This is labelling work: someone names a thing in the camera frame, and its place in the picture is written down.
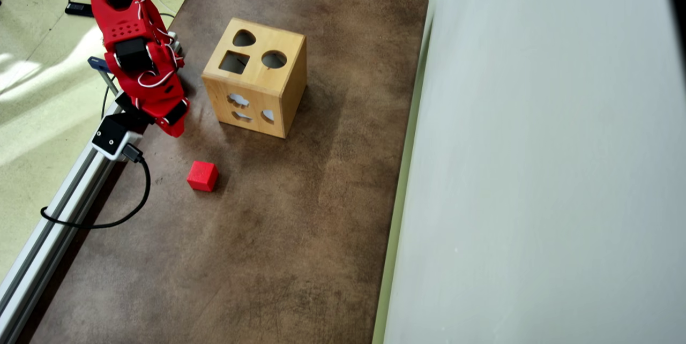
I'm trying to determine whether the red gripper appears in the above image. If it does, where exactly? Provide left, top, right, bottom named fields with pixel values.
left=106, top=43, right=190, bottom=138

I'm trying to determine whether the red cube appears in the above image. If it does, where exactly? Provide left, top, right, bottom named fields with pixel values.
left=187, top=160, right=219, bottom=193

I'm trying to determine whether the blue clamp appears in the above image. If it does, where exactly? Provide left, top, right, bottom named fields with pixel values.
left=87, top=56, right=120, bottom=95

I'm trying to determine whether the wooden shape sorter box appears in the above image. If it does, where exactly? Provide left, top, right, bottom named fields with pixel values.
left=201, top=17, right=308, bottom=139

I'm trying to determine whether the black camera usb cable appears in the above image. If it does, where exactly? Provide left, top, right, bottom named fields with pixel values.
left=40, top=143, right=152, bottom=229

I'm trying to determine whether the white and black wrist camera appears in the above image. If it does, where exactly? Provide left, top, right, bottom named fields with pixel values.
left=91, top=114, right=143, bottom=161

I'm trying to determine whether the aluminium extrusion rail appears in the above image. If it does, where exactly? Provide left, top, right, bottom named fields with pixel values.
left=0, top=103, right=144, bottom=344

